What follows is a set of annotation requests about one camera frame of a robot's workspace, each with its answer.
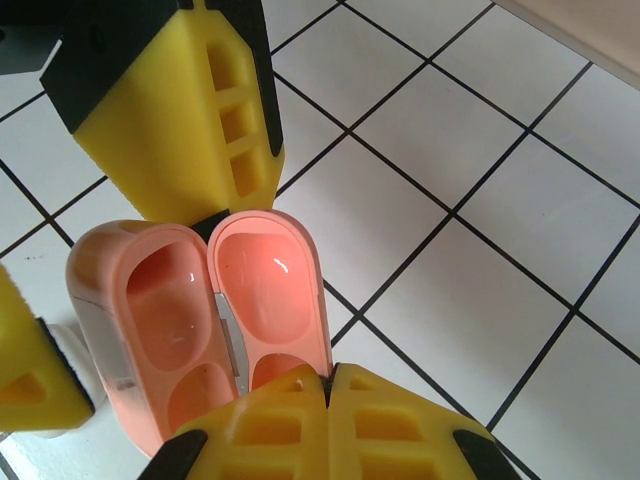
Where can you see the orange earbud charging case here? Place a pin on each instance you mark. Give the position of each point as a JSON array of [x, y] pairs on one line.
[[160, 300]]

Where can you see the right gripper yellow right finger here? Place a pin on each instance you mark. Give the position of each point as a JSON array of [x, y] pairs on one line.
[[390, 440]]

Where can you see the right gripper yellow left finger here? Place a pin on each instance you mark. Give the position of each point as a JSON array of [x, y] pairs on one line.
[[270, 440]]

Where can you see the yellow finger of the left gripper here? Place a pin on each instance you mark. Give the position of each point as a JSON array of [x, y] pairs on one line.
[[30, 380], [170, 110]]

